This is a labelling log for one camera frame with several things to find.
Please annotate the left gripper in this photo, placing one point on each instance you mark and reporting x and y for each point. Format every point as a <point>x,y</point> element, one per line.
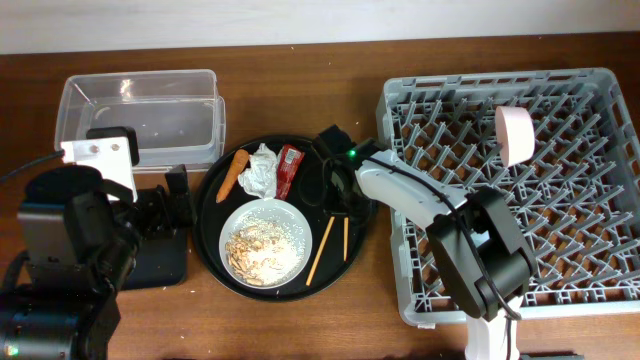
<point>164,218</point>

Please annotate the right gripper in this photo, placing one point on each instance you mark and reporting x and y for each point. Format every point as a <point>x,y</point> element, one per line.
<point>335,201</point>

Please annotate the red snack wrapper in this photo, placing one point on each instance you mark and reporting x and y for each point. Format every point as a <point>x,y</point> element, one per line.
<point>290,160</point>

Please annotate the white tissue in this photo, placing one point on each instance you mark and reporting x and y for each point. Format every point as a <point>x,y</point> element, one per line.
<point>260,178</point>

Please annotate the orange carrot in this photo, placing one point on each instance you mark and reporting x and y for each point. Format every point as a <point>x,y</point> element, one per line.
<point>238,164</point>

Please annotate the wooden chopstick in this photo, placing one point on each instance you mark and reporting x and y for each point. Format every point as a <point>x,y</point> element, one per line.
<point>346,223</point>
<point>320,251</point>

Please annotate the rice and food scraps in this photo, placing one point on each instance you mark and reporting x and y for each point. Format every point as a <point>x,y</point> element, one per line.
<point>264,253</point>

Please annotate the grey plate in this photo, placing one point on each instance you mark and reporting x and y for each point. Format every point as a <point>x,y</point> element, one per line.
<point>272,208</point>

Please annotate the pink bowl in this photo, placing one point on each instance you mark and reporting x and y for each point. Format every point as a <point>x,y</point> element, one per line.
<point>515,135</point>

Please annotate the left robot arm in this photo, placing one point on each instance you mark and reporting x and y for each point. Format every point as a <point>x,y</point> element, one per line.
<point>88,238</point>

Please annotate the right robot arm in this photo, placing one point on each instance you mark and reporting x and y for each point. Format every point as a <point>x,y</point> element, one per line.
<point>480,251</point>

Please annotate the grey dishwasher rack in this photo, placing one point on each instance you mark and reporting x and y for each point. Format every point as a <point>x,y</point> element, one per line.
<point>577,199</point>

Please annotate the black rectangular tray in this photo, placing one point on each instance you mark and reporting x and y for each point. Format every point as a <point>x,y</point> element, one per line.
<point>160,262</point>

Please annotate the round black tray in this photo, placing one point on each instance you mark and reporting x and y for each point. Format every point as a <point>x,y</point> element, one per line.
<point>211,217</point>

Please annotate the clear plastic bin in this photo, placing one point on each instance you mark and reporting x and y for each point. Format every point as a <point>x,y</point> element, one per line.
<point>178,115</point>

